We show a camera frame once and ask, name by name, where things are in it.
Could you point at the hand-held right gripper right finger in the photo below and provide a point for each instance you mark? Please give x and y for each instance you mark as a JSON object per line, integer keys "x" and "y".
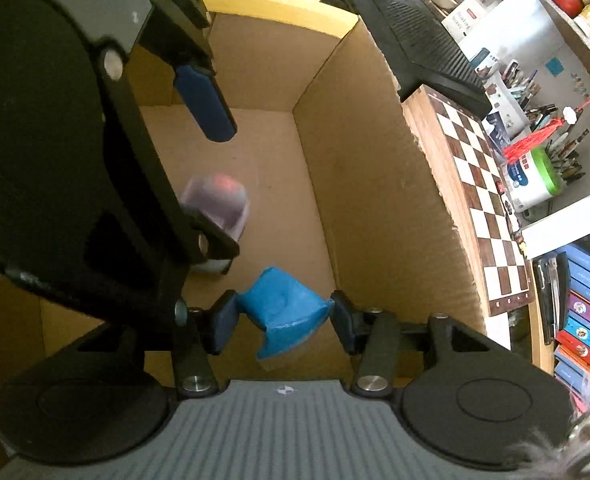
{"x": 342, "y": 325}

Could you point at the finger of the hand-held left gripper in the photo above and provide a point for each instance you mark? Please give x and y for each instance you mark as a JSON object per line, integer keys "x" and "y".
{"x": 140, "y": 150}
{"x": 205, "y": 105}

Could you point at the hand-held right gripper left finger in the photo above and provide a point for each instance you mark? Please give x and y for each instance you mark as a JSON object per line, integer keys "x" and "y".
{"x": 222, "y": 327}

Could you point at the clear cup with red item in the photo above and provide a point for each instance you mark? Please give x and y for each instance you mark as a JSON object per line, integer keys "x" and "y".
{"x": 220, "y": 200}

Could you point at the yellow cardboard box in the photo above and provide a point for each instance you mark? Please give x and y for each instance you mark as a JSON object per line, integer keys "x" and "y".
{"x": 375, "y": 185}

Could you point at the wooden chessboard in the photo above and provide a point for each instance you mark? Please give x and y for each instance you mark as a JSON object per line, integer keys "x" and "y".
{"x": 480, "y": 185}

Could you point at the black stapler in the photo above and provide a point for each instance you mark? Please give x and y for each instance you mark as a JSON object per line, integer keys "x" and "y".
{"x": 545, "y": 300}

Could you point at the black electronic keyboard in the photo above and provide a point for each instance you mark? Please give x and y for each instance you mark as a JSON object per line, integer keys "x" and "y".
{"x": 415, "y": 35}

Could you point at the white canister green lid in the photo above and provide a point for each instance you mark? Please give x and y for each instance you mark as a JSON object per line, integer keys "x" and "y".
{"x": 530, "y": 182}

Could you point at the blue white pouch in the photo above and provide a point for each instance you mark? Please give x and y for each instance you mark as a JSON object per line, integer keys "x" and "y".
{"x": 500, "y": 127}

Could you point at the red tassel ornament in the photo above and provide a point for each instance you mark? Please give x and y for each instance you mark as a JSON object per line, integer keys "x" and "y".
{"x": 525, "y": 145}

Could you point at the grey fluffy cloth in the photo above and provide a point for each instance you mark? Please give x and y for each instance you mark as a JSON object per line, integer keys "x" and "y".
{"x": 575, "y": 440}

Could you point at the white printed box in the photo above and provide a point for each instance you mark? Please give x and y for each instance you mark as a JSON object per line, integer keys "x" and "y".
{"x": 467, "y": 17}

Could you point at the small printed carton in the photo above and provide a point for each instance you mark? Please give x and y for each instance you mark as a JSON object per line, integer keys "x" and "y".
{"x": 486, "y": 62}

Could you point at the cluster of pens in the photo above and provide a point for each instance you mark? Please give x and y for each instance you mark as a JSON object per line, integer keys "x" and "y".
{"x": 555, "y": 130}

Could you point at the blue sticky note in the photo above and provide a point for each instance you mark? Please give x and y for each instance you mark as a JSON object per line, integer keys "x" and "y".
{"x": 555, "y": 66}

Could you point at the white bookshelf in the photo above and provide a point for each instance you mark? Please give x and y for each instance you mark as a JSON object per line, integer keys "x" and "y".
{"x": 570, "y": 30}

